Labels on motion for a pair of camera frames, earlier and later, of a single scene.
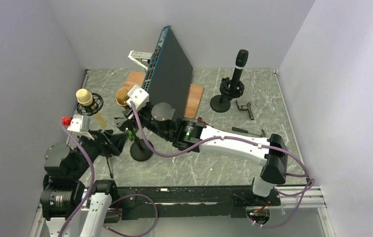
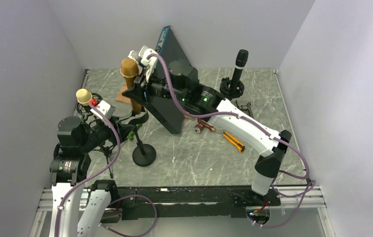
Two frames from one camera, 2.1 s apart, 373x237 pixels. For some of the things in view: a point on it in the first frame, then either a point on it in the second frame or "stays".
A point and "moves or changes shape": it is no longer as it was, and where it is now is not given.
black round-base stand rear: x=229 y=89 stays
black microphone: x=242 y=57 stays
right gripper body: x=146 y=117 to x=157 y=87
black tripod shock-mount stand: x=98 y=101 stays
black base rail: x=172 y=202 stays
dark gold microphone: x=121 y=97 to x=129 y=70
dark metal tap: x=246 y=107 stays
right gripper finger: x=127 y=125 to x=138 y=95
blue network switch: x=169 y=73 stays
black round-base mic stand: x=139 y=149 moves or changes shape
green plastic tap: x=130 y=134 stays
